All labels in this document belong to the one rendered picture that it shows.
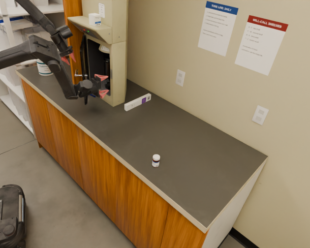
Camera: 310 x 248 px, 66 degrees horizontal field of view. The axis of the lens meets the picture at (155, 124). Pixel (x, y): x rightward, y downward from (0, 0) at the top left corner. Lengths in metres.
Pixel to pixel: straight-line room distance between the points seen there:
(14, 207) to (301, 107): 2.06
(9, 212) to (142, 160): 1.18
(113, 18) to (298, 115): 1.19
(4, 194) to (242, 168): 1.80
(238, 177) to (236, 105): 0.48
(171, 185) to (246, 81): 0.77
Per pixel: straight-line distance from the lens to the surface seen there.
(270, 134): 1.62
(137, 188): 1.47
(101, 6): 1.63
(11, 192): 2.30
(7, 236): 2.00
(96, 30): 1.51
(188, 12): 1.70
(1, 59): 1.10
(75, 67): 1.96
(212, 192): 1.30
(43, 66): 2.29
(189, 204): 1.22
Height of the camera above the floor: 1.91
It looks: 36 degrees down
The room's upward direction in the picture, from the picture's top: 7 degrees clockwise
